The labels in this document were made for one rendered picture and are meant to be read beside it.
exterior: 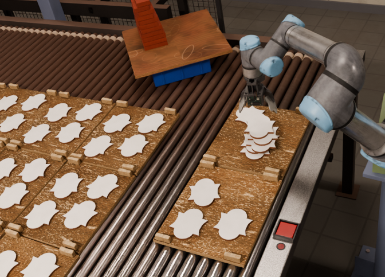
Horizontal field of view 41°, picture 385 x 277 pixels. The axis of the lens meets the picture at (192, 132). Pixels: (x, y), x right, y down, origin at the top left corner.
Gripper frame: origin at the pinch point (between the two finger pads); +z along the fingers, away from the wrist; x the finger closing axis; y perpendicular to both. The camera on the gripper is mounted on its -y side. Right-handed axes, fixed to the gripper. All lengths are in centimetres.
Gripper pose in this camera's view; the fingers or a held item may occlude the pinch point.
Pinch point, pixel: (258, 112)
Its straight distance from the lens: 213.2
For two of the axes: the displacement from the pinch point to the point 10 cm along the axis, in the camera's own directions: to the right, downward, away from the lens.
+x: 9.6, 0.2, -2.8
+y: -2.2, 6.5, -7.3
